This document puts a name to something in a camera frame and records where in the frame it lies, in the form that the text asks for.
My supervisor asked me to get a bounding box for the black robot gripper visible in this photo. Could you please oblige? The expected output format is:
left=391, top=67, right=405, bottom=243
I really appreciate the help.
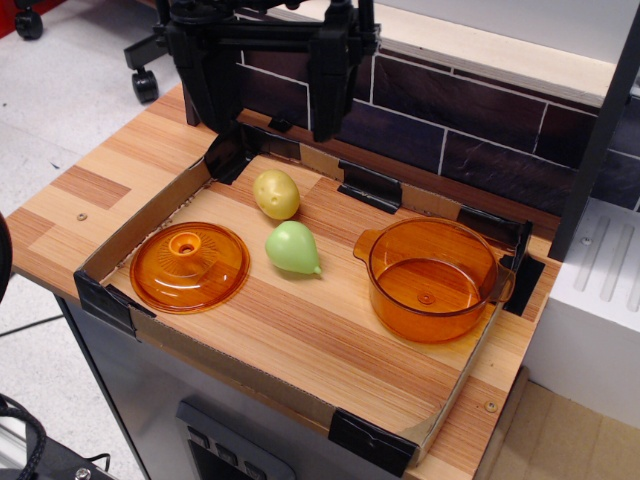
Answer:
left=155, top=1, right=381, bottom=142

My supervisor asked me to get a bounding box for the orange transparent plastic pot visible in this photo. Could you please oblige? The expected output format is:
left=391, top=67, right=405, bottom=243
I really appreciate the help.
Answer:
left=353, top=218, right=515, bottom=343

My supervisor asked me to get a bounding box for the dark wooden upright post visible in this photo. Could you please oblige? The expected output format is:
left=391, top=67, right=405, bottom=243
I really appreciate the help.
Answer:
left=182, top=82, right=215, bottom=130

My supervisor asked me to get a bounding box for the black cable bottom left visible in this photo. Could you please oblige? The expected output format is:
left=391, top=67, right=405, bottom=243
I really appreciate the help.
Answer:
left=0, top=392, right=112, bottom=480

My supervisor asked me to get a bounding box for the white toy sink unit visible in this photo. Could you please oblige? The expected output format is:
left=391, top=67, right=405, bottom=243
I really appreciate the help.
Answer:
left=524, top=199, right=639, bottom=427

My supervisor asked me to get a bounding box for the green toy pear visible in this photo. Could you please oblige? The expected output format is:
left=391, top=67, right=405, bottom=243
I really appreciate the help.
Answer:
left=265, top=221, right=322, bottom=275

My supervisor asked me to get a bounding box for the orange transparent pot lid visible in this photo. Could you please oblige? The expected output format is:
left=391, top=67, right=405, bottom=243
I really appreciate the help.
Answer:
left=130, top=222, right=250, bottom=314

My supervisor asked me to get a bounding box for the dark grey right post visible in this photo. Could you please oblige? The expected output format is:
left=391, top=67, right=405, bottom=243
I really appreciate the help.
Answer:
left=548, top=9, right=639, bottom=262

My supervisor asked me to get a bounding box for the grey toy oven front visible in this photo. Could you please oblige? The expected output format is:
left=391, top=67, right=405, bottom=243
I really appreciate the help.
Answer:
left=54, top=294, right=481, bottom=480

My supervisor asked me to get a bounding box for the cardboard fence with black tape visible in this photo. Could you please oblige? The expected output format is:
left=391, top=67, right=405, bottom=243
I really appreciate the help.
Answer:
left=77, top=116, right=545, bottom=479

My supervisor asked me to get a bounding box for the yellow toy potato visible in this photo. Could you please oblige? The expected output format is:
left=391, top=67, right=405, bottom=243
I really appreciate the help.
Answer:
left=253, top=169, right=300, bottom=220

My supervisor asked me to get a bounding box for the black caster wheel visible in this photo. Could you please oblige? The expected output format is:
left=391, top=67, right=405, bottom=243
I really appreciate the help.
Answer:
left=14, top=0, right=44, bottom=41

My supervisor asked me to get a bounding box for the black office chair base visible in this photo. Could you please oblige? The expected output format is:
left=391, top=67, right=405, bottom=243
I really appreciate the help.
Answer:
left=124, top=0, right=170, bottom=104

